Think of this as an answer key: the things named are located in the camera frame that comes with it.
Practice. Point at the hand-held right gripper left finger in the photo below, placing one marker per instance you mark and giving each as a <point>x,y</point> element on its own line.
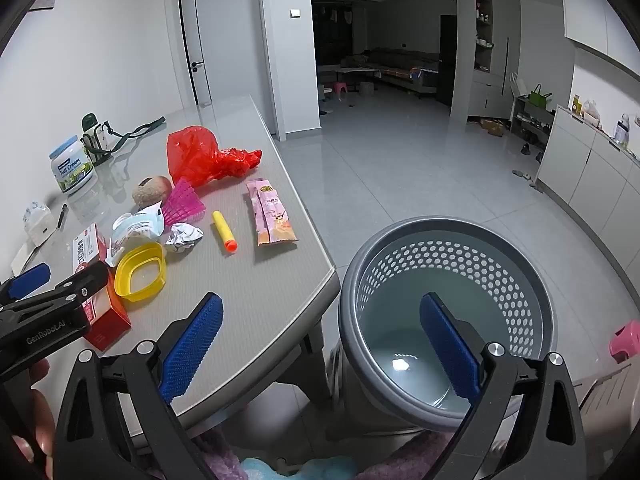
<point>192,345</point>

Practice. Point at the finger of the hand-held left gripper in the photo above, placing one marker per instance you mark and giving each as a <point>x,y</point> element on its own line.
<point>30,277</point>
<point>80,285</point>

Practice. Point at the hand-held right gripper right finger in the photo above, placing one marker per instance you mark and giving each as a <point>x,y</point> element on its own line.
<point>450,345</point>

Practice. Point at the red cardboard box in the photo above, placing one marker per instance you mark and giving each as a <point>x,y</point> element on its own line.
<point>107,320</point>

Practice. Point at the light blue snack packet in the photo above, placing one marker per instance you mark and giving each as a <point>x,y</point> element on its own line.
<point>132,227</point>

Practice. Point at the grey perforated waste basket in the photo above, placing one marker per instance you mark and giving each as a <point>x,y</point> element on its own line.
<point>500,270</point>

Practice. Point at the white paper ball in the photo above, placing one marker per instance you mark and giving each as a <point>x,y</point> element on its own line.
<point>182,239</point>

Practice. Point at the yellow foam dart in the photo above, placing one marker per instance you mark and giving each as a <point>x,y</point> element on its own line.
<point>220,227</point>

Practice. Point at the pink snack packet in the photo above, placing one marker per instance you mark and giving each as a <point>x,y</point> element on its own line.
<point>270,215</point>

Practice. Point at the person's left hand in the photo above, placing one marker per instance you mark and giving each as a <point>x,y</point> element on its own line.
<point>42,410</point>

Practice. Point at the clear plastic wrapped pack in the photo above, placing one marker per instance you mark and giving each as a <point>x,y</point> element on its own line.
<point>37,222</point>

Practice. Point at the black pen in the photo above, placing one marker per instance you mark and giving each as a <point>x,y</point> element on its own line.
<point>62,216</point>

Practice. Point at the purple fuzzy clothing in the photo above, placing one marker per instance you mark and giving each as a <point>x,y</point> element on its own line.
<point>220,455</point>

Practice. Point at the brown coconut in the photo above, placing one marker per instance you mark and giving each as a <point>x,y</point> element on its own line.
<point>147,191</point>

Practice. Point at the milk powder can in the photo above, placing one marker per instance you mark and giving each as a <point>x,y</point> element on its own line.
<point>72,167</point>

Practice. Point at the pink plastic shuttlecock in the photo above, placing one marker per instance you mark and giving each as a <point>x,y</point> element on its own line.
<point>182,202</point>

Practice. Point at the beige plastic chair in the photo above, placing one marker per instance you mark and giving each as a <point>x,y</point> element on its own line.
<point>605,395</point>

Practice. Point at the light blue fuzzy cloth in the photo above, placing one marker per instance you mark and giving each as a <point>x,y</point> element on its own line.
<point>300,469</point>

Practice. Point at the red plastic bag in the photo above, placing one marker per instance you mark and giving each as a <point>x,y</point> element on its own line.
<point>195,157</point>

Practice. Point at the small pink stool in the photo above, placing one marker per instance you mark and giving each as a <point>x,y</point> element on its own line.
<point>625,340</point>
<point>340,89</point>

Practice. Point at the white sideboard cabinet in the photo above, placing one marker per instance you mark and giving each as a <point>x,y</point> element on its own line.
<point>575,160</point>

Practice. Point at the shoe rack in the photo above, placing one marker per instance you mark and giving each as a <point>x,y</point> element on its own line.
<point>530,120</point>

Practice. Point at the tall shelf cabinet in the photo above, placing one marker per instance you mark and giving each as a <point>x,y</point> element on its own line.
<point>487,95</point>

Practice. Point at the green bag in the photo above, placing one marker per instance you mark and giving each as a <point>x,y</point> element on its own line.
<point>539,99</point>

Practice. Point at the small grey stool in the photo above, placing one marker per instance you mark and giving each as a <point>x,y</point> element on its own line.
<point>367,88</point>

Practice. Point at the yellow box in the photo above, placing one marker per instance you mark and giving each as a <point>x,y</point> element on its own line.
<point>577,106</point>

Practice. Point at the white plastic bag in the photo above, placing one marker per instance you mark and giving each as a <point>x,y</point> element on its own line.
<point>591,110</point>

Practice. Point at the baby bottle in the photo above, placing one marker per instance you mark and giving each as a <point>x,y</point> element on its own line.
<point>621,130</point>

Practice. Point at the dark door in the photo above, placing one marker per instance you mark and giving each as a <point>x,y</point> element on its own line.
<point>447,60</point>

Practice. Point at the white door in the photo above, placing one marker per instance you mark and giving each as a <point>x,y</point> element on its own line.
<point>220,35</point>

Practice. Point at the low coffee table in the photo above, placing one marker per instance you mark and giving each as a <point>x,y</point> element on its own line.
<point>360,71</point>

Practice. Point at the dark sofa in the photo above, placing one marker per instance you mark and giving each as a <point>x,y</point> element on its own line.
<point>400,60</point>

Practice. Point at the white wall cabinet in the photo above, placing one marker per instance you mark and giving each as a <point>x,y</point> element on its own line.
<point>590,5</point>

